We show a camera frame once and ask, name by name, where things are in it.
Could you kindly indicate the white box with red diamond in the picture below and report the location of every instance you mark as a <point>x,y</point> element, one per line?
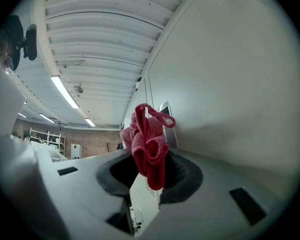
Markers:
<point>76,151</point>

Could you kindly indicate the beige metal locker cabinet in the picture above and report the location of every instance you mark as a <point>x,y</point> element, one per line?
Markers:
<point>145,196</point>

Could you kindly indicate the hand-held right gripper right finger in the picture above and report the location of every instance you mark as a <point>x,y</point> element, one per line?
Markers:
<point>210,209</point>

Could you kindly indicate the white metal shelf rack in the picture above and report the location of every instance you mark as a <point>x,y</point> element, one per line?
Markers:
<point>48,141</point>

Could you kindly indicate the small ceiling fan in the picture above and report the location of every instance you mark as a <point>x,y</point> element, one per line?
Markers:
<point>78,88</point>

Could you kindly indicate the ceiling tube light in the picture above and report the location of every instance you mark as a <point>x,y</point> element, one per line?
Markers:
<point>22,115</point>
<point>65,91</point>
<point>90,122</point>
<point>47,118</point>

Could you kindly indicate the black head-mounted camera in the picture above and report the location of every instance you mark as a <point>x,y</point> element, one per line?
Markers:
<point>31,44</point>

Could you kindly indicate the grey metal locker door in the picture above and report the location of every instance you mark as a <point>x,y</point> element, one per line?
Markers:
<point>227,84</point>

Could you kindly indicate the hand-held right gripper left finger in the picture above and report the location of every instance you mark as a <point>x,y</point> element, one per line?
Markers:
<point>90,196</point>

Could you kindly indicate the red wiping cloth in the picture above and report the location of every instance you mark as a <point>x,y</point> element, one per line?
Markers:
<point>150,146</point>

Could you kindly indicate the dark coat stand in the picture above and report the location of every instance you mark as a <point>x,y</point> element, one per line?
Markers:
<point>107,147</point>

